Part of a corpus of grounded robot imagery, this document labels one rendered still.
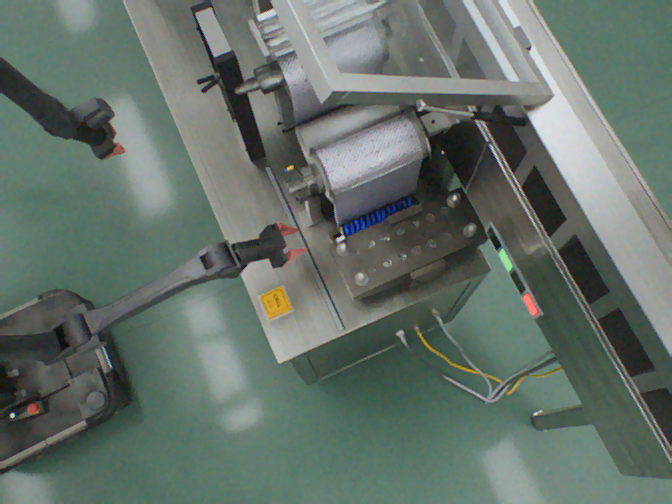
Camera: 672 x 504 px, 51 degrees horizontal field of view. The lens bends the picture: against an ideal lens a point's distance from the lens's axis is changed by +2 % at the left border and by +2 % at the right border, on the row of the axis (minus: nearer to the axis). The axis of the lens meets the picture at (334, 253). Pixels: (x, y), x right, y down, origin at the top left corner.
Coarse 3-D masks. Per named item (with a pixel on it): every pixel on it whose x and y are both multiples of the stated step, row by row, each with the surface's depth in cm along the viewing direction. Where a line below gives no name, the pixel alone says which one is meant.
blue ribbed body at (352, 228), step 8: (408, 200) 187; (392, 208) 186; (400, 208) 186; (368, 216) 186; (376, 216) 186; (384, 216) 186; (344, 224) 186; (352, 224) 185; (360, 224) 186; (368, 224) 186; (344, 232) 186; (352, 232) 185
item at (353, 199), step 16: (416, 160) 166; (384, 176) 167; (400, 176) 172; (416, 176) 177; (352, 192) 167; (368, 192) 172; (384, 192) 177; (400, 192) 183; (336, 208) 173; (352, 208) 178
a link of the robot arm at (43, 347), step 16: (64, 320) 168; (80, 320) 168; (0, 336) 152; (16, 336) 156; (32, 336) 161; (48, 336) 165; (64, 336) 172; (80, 336) 166; (0, 352) 150; (16, 352) 155; (32, 352) 160; (48, 352) 164; (64, 352) 167
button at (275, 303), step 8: (280, 288) 193; (264, 296) 192; (272, 296) 192; (280, 296) 192; (264, 304) 192; (272, 304) 192; (280, 304) 192; (288, 304) 192; (272, 312) 191; (280, 312) 191
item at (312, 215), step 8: (304, 168) 172; (304, 176) 173; (296, 184) 173; (304, 184) 173; (312, 184) 172; (304, 192) 178; (312, 192) 177; (304, 200) 179; (312, 200) 184; (320, 200) 187; (312, 208) 190; (320, 208) 192; (304, 216) 200; (312, 216) 195; (320, 216) 198; (304, 224) 199; (312, 224) 200
